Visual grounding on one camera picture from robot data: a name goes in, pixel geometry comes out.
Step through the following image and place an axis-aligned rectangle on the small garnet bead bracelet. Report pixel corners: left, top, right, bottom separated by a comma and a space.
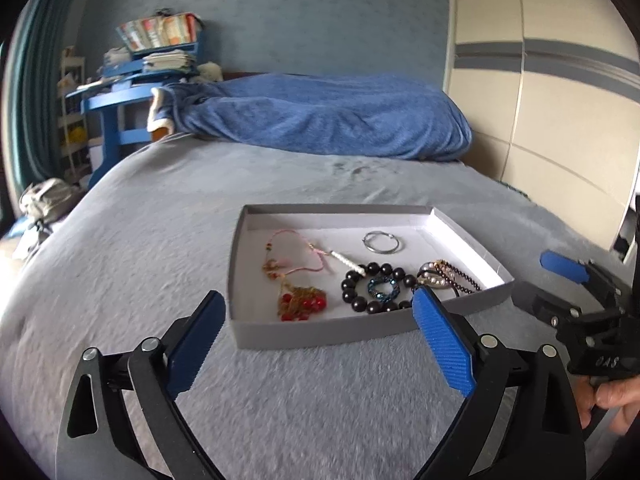
432, 259, 484, 296

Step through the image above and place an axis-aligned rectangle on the large dark bead bracelet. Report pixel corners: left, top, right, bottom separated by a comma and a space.
339, 261, 419, 316

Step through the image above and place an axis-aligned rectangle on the pearl hair clip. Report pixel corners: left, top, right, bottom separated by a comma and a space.
329, 250, 367, 275

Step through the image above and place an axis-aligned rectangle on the red gold bead jewelry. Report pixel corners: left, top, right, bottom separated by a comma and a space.
278, 283, 328, 322

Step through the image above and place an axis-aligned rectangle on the right hand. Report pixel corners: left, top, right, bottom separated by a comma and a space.
574, 376, 640, 436

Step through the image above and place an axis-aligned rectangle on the grey bed cover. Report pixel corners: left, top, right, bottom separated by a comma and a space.
1, 138, 631, 479

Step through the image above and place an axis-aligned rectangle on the grey shallow cardboard tray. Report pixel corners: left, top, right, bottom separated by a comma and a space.
228, 205, 513, 350

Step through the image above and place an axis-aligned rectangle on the white sneaker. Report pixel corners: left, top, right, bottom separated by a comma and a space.
18, 178, 84, 222

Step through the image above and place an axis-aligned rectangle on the beige wardrobe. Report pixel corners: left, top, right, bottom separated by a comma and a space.
445, 0, 639, 249

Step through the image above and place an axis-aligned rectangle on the blue blanket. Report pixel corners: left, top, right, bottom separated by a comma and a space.
148, 74, 473, 162

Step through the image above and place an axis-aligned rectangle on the white shelf rack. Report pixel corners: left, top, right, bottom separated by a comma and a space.
56, 46, 91, 185

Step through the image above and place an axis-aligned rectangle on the blue desk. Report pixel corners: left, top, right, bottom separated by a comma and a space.
70, 41, 200, 188

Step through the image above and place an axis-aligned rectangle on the white plush toy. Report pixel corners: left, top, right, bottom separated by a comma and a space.
198, 62, 224, 82

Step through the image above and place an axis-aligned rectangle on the stack of papers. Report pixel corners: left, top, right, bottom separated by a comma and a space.
103, 49, 196, 76

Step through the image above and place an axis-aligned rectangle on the teal curtain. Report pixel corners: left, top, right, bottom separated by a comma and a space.
1, 0, 72, 200

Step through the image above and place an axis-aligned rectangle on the row of books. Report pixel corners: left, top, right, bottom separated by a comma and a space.
116, 12, 204, 53

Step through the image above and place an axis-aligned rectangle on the pearl silver bracelet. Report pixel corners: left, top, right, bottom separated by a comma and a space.
416, 260, 452, 291

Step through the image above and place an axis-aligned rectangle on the blue crystal bead ring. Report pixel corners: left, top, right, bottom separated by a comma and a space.
366, 275, 402, 302

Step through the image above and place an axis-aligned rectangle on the pink string bracelet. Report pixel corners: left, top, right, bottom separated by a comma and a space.
262, 227, 334, 281

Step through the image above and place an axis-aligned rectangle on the silver bangle ring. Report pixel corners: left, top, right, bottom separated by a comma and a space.
361, 230, 403, 256

